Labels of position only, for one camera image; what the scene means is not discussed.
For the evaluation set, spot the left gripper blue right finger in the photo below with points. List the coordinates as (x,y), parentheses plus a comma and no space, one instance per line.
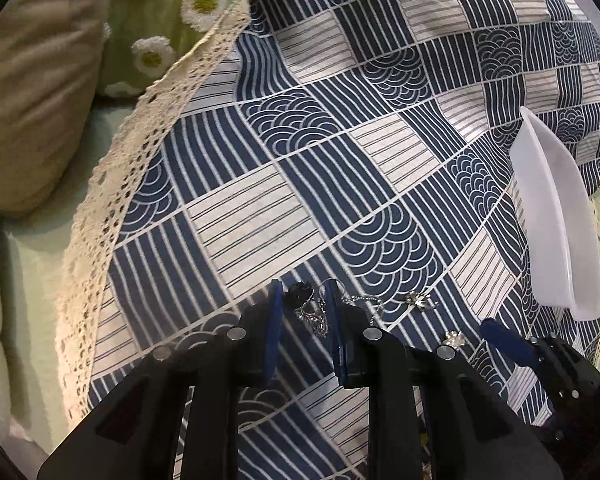
(335,306)

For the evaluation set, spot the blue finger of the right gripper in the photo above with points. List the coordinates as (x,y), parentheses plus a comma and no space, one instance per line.
(516,348)

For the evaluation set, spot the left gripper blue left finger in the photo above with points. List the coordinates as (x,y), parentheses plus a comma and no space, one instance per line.
(273,326)

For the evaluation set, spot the silver flower brooch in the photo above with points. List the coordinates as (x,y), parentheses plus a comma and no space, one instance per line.
(420,301)

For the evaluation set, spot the white plastic tray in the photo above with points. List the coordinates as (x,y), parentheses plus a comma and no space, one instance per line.
(560,226)

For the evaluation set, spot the blue white patterned cloth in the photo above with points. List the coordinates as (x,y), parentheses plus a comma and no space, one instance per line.
(362,140)

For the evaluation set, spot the light green quilted bedspread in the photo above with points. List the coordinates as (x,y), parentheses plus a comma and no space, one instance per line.
(31,253)

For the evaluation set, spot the green daisy embroidered pillow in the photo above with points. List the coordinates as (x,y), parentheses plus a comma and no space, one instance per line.
(144,38)

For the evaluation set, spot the brown velvet pillow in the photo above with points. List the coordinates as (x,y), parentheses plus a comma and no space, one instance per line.
(49,64)

